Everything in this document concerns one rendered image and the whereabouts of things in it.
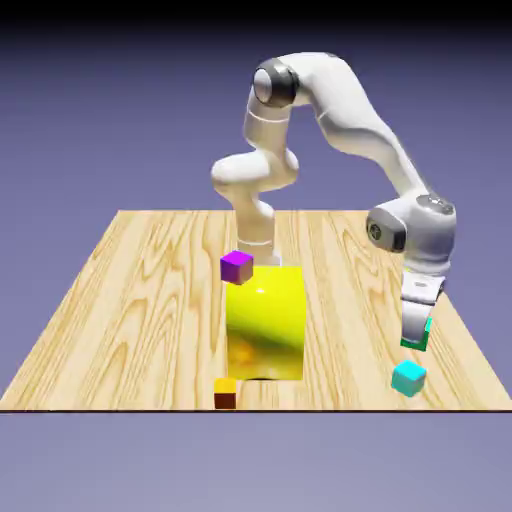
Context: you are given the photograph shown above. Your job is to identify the small orange cube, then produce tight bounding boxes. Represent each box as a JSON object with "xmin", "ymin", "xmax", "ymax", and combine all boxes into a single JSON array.
[{"xmin": 213, "ymin": 377, "xmax": 238, "ymax": 410}]

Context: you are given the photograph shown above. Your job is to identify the small green cube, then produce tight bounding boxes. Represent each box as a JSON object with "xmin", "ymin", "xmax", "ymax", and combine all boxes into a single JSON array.
[{"xmin": 399, "ymin": 316, "xmax": 434, "ymax": 353}]

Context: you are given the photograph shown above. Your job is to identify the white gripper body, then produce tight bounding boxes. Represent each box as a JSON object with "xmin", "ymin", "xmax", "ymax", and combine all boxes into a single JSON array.
[{"xmin": 400, "ymin": 268, "xmax": 447, "ymax": 344}]

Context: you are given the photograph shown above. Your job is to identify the small purple cube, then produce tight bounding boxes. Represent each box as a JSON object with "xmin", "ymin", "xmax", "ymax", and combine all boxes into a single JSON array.
[{"xmin": 219, "ymin": 249, "xmax": 255, "ymax": 286}]

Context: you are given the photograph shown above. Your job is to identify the large yellow box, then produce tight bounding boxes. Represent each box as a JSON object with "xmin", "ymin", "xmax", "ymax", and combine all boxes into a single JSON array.
[{"xmin": 225, "ymin": 264, "xmax": 308, "ymax": 382}]

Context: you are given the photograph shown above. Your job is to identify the small cyan cube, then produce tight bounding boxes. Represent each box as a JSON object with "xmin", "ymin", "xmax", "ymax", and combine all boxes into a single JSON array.
[{"xmin": 390, "ymin": 358, "xmax": 428, "ymax": 398}]

